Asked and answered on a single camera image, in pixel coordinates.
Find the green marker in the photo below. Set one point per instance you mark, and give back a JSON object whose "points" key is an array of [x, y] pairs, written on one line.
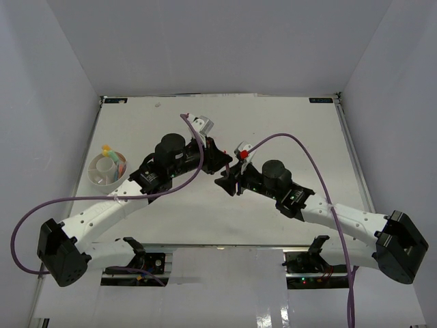
{"points": [[112, 155]]}

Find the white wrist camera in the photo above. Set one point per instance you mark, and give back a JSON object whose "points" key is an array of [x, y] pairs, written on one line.
{"points": [[244, 153], [201, 126]]}

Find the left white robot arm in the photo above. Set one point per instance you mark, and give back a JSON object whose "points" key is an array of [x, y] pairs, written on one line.
{"points": [[69, 248]]}

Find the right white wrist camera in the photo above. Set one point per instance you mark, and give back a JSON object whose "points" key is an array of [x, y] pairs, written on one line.
{"points": [[244, 153]]}

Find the orange pencil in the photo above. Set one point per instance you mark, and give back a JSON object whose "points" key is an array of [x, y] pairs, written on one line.
{"points": [[121, 167]]}

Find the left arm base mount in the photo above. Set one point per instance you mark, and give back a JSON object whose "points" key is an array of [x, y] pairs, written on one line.
{"points": [[146, 269]]}

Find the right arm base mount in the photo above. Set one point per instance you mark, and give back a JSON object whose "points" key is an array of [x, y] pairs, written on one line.
{"points": [[307, 269]]}

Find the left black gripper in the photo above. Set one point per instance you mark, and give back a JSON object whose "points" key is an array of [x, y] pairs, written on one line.
{"points": [[214, 158]]}

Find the pink red pen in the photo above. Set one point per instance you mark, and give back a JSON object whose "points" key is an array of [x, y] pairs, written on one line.
{"points": [[227, 168]]}

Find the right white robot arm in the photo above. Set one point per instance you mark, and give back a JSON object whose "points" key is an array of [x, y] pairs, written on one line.
{"points": [[391, 244]]}

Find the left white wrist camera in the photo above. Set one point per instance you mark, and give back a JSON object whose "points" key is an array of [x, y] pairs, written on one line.
{"points": [[201, 126]]}

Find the blue pen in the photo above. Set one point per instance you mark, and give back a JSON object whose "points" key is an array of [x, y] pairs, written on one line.
{"points": [[116, 173]]}

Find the white divided round container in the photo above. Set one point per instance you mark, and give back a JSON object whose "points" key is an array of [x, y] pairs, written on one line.
{"points": [[100, 173]]}

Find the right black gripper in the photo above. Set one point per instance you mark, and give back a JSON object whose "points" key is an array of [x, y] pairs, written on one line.
{"points": [[229, 184]]}

